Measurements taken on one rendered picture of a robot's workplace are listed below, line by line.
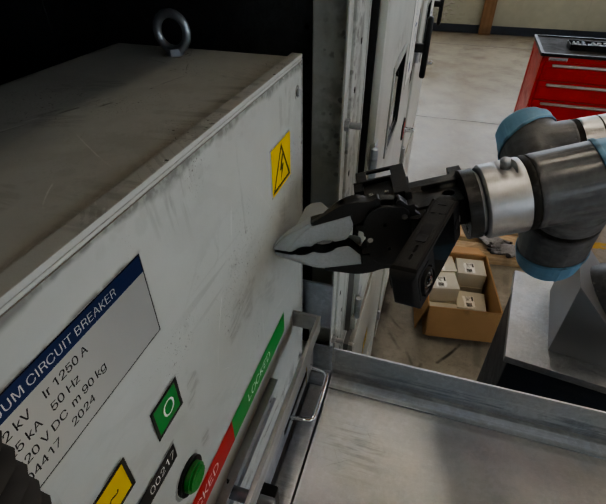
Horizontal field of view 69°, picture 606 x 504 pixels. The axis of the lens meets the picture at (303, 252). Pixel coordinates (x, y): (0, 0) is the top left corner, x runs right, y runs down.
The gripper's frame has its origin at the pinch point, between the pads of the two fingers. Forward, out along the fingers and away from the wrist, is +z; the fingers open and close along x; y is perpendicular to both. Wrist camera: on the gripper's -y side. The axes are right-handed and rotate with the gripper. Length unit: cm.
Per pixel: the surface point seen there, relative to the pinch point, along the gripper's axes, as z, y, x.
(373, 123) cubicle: -11.9, 23.9, 1.8
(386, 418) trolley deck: -5.2, 4.0, -40.4
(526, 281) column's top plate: -44, 51, -61
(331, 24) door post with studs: -9.2, 16.2, 17.1
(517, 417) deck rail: -26, 5, -45
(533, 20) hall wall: -290, 726, -187
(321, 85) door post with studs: -6.6, 16.3, 11.0
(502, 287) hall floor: -63, 132, -144
